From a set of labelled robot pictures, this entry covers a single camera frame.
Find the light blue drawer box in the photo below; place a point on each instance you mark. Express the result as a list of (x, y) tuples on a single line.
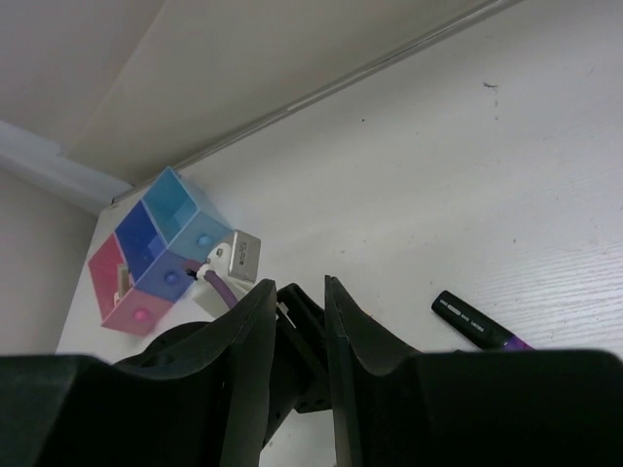
[(187, 220)]

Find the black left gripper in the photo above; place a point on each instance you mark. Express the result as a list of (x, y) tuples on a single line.
[(292, 379)]

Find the aluminium rail back edge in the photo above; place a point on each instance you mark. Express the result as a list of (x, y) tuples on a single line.
[(199, 77)]

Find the dark blue drawer box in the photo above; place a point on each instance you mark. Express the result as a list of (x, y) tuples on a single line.
[(153, 268)]

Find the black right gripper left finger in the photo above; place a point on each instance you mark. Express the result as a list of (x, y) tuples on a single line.
[(66, 410)]

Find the black purple highlighter marker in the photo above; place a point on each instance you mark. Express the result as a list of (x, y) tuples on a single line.
[(474, 325)]

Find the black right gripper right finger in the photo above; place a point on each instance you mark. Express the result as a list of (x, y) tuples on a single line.
[(395, 406)]

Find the pink drawer box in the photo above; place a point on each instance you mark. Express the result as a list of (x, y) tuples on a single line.
[(122, 306)]

